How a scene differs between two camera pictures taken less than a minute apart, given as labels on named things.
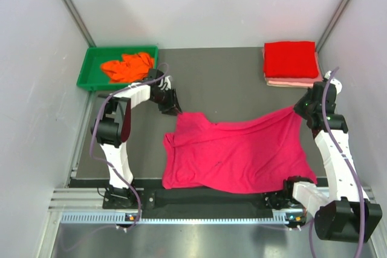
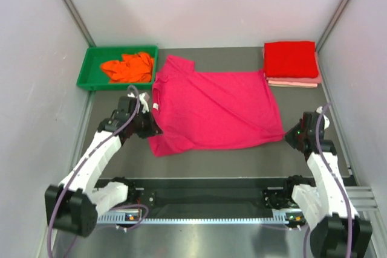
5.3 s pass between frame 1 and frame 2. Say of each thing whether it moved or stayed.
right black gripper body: moved
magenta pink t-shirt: moved
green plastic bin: stayed
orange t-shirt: stayed
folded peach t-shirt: stayed
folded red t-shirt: stayed
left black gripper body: moved
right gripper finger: moved
